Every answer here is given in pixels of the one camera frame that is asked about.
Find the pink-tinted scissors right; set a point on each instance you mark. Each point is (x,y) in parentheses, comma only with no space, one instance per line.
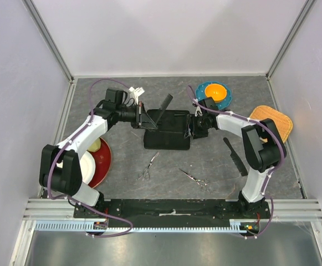
(203,183)

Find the orange woven mat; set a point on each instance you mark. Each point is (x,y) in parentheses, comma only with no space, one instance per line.
(283,123)

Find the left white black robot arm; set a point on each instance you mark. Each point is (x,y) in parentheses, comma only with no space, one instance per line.
(60,169)

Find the aluminium front rail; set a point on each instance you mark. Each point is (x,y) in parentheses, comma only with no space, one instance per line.
(285,210)

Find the orange bowl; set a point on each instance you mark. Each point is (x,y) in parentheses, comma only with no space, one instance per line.
(217,92)

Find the aluminium corner post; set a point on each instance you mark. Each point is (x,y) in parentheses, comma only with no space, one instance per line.
(39,22)
(305,10)

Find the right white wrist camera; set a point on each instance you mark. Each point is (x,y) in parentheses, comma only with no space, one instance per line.
(198,112)

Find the slotted cable duct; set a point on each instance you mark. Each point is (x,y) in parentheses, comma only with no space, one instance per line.
(92,227)

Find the silver scissors left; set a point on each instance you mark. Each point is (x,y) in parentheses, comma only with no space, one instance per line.
(145,174)

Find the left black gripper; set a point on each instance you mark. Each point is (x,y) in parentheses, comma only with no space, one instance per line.
(142,119)

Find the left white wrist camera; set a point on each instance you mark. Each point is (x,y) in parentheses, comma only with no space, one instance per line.
(135,93)

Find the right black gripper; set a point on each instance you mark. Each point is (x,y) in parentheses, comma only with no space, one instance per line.
(191,119)

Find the red plate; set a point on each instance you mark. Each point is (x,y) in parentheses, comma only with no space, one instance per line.
(102,158)

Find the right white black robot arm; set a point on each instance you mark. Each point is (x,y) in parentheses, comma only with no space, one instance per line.
(263,147)

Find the teal scalloped plate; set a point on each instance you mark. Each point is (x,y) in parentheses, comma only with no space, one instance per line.
(200,94)

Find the left aluminium corner post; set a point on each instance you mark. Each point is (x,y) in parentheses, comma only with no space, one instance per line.
(39,22)

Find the pale yellow cup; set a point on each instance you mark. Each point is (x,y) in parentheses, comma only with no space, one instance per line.
(95,146)

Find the right aluminium corner post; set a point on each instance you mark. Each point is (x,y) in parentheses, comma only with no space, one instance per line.
(305,10)

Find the white plate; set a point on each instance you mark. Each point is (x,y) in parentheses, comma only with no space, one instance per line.
(87,165)

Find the black zip tool case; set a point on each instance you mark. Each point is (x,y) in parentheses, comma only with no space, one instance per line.
(169,135)

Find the long black toothed comb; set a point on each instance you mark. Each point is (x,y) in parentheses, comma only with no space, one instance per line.
(236,158)

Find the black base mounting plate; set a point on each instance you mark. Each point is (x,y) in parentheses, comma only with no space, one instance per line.
(182,212)

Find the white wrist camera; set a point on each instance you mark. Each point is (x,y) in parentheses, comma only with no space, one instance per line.
(135,93)
(198,112)

